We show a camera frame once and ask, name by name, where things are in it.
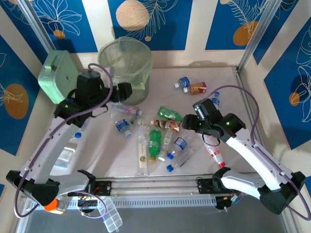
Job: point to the tall clear beige label bottle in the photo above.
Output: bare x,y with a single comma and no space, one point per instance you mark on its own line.
142,155

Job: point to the clear bottle purple label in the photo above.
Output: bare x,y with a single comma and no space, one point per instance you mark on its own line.
127,111

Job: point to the clear bottle red cap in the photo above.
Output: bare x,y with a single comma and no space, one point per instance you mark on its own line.
213,151

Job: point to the orange red label bottle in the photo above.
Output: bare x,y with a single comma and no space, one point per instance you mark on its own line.
198,88

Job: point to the green bottle green label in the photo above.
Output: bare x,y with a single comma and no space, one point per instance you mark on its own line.
170,114

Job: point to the shiny clear plastic container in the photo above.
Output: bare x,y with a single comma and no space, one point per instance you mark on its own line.
64,159

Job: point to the clear plastic organizer box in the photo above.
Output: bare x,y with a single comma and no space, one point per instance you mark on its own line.
113,218

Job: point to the aluminium frame post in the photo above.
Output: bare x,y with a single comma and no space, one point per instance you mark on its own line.
260,36
37,24

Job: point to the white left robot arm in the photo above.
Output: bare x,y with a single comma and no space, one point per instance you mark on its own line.
57,145

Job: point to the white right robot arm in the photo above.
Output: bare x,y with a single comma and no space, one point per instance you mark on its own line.
247,155

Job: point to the mint green carry case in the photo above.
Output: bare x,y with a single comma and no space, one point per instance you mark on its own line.
56,77

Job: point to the green bottle yellow cap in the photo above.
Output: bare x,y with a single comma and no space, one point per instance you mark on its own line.
154,144

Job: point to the clear bottle blue wrap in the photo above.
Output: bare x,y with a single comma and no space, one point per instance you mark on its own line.
215,102

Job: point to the green plastic bin liner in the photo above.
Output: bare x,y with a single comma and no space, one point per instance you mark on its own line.
126,53

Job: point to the clear bottle blue cap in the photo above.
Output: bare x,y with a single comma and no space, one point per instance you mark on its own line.
182,159
77,135

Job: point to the blue label blue cap bottle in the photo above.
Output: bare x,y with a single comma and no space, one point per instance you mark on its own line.
179,143

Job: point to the aluminium table side rail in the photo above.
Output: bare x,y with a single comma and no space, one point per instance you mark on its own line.
239,77

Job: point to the small blue label bottle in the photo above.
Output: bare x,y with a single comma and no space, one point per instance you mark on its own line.
184,82

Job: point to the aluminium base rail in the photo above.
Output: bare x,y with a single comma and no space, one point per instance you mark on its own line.
155,185

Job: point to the orange cap jar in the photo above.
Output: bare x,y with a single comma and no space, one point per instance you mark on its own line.
52,206

